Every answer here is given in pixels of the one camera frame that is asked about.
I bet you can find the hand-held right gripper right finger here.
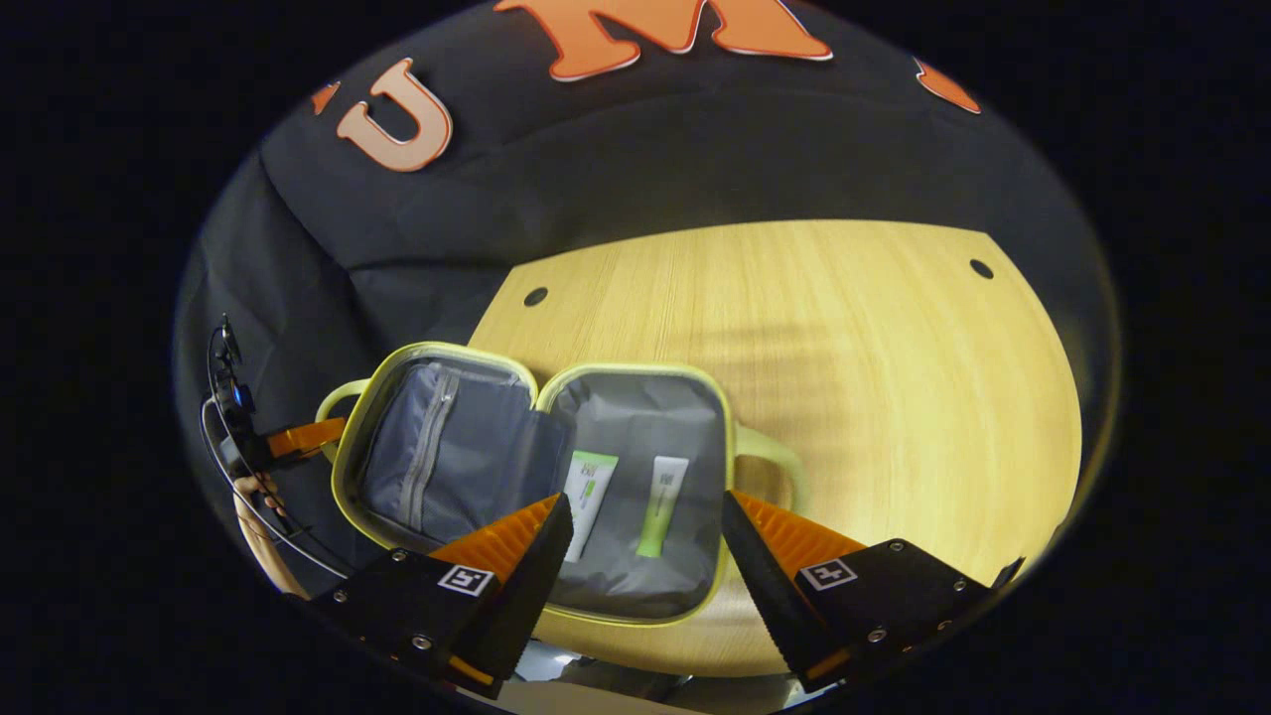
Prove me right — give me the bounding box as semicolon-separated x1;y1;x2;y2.
719;489;996;696

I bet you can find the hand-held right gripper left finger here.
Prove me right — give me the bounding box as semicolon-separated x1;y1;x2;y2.
311;493;575;701

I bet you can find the white tube with green label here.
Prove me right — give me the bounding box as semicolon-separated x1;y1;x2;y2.
563;451;620;563

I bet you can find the white tube with green cap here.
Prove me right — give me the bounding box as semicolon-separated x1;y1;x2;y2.
635;456;690;558

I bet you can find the pale yellow suitcase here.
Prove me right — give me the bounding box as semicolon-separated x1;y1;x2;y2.
316;341;805;629

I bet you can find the black backdrop cloth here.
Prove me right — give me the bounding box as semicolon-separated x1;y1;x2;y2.
174;0;1118;597

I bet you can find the thin black cable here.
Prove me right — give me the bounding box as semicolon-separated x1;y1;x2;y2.
202;397;353;579

